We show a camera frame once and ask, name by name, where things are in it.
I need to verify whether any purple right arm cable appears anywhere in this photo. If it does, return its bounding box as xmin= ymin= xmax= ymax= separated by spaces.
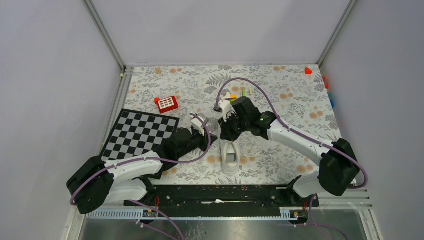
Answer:
xmin=213 ymin=77 xmax=369 ymax=240

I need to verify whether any grey slotted cable duct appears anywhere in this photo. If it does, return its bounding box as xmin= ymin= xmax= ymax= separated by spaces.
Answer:
xmin=86 ymin=205 xmax=309 ymax=221

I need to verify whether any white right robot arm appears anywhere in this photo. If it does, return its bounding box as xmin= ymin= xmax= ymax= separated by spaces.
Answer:
xmin=215 ymin=96 xmax=360 ymax=206

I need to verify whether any white sneaker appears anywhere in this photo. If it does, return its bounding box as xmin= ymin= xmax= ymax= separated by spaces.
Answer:
xmin=216 ymin=119 xmax=264 ymax=176

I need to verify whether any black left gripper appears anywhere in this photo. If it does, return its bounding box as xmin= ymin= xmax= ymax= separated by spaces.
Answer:
xmin=177 ymin=127 xmax=218 ymax=159

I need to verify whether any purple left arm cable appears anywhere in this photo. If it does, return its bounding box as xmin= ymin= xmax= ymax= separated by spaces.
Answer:
xmin=69 ymin=113 xmax=213 ymax=240

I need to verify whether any green toy brick stack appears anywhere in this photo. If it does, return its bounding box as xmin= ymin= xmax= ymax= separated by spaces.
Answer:
xmin=222 ymin=92 xmax=237 ymax=101

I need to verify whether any red triangular block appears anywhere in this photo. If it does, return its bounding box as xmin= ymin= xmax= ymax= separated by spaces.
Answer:
xmin=304 ymin=67 xmax=313 ymax=75

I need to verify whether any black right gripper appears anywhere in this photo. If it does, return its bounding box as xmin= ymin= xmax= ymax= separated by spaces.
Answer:
xmin=218 ymin=112 xmax=250 ymax=142

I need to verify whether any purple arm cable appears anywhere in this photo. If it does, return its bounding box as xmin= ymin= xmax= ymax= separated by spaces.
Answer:
xmin=213 ymin=77 xmax=369 ymax=240
xmin=69 ymin=113 xmax=213 ymax=240

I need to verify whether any blue toy piece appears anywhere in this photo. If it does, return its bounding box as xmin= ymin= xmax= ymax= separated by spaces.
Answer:
xmin=328 ymin=93 xmax=335 ymax=108

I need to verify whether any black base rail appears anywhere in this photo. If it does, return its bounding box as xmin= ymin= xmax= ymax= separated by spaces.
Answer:
xmin=140 ymin=184 xmax=320 ymax=211

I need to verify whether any black white chessboard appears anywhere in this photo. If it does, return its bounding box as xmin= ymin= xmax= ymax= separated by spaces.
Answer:
xmin=99 ymin=108 xmax=180 ymax=161

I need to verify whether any red white grid toy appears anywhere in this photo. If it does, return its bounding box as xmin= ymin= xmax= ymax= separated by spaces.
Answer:
xmin=154 ymin=96 xmax=179 ymax=114

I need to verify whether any floral patterned table mat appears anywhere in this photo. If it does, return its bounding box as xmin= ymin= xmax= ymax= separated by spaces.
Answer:
xmin=123 ymin=65 xmax=341 ymax=185

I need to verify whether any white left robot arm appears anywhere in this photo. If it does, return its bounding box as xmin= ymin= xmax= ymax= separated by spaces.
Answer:
xmin=66 ymin=128 xmax=218 ymax=214

